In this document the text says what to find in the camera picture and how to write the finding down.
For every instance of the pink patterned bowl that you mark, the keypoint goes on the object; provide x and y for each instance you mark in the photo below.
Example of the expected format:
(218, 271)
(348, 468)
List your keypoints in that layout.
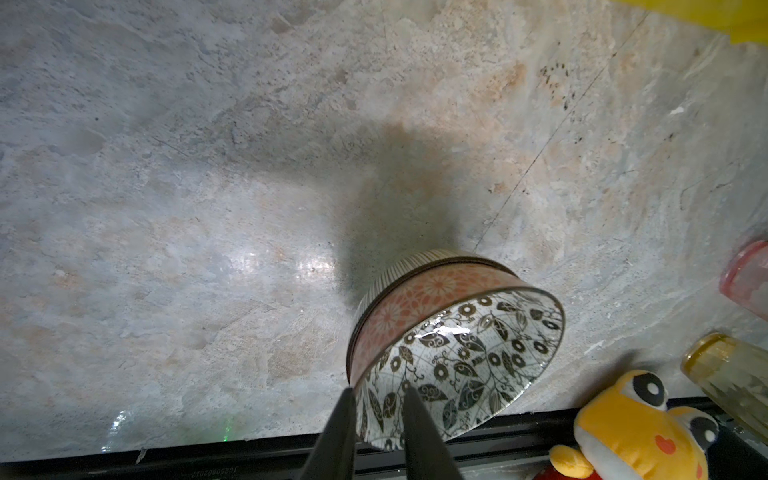
(469, 338)

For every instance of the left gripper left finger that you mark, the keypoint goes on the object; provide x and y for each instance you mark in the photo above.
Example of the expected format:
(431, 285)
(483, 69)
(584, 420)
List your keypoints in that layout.
(334, 452)

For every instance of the yellow plush toy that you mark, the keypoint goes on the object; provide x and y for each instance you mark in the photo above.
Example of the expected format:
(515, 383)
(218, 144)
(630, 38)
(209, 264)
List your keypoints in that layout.
(628, 432)

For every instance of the brown striped bowl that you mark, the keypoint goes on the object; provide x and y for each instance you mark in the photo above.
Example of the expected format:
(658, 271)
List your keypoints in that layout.
(414, 264)

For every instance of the yellow plastic bin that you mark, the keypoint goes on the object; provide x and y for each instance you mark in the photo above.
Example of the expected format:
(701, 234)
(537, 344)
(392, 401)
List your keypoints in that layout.
(741, 20)

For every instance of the pink transparent cup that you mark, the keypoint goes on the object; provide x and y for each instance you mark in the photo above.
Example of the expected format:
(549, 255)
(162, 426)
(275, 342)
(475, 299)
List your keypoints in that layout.
(744, 280)

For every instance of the amber transparent cup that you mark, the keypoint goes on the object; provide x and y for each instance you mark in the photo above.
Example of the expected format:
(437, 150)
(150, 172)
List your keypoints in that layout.
(733, 374)

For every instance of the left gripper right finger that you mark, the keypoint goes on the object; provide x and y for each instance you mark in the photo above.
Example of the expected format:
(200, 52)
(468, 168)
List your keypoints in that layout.
(427, 457)

